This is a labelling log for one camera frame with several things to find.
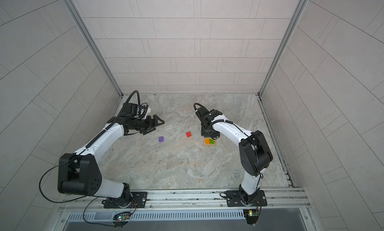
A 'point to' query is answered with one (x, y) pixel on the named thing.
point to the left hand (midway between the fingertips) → (162, 122)
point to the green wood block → (212, 142)
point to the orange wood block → (207, 140)
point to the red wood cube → (188, 134)
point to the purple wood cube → (161, 138)
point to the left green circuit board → (121, 218)
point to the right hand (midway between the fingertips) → (207, 135)
